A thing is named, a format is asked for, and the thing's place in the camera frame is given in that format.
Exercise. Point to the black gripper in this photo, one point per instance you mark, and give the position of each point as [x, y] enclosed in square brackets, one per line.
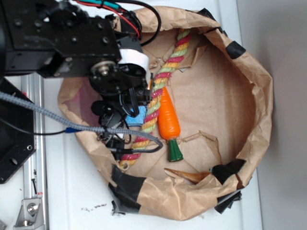
[124, 87]

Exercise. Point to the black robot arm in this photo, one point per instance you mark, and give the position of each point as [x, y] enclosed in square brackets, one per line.
[58, 39]

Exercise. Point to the light blue sponge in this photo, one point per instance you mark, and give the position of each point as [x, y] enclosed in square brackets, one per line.
[139, 119]

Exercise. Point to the orange plastic toy carrot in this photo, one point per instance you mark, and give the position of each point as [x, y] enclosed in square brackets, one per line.
[169, 126]

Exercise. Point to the brown paper bag bin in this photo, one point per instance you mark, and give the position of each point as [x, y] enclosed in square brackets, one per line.
[223, 98]

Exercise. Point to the brown pointed horn piece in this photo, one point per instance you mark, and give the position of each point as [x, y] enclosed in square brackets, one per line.
[191, 177]

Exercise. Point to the multicolour twisted rope toy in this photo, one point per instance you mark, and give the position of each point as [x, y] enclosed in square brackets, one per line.
[153, 109]

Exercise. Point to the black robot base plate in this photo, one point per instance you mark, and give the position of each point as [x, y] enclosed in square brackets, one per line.
[15, 146]

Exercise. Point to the aluminium extrusion rail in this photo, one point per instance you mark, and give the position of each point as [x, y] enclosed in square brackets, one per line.
[34, 169]

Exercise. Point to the metal corner bracket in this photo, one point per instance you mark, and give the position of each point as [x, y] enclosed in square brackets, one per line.
[31, 215]

